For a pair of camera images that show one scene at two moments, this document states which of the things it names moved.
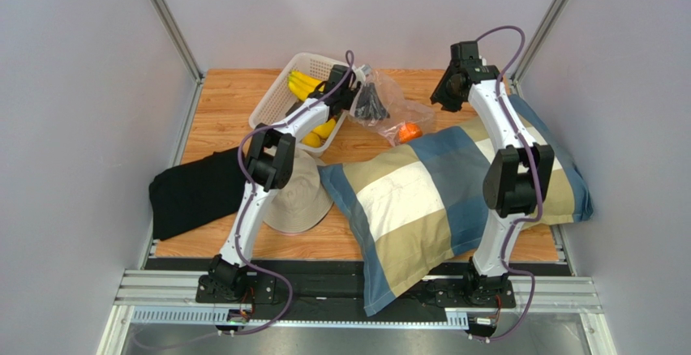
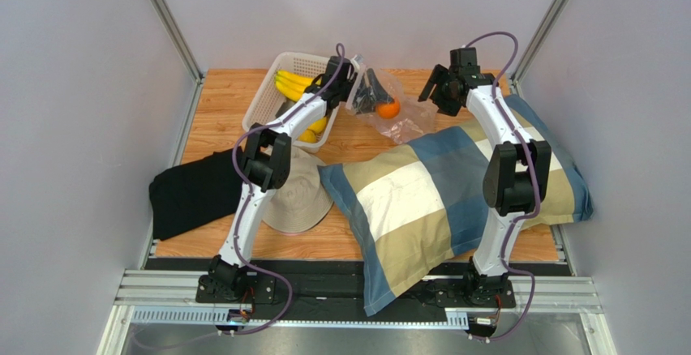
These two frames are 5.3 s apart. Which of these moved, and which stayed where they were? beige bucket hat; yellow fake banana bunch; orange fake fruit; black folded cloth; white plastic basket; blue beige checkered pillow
Moved: white plastic basket; yellow fake banana bunch; orange fake fruit
Stayed: black folded cloth; blue beige checkered pillow; beige bucket hat
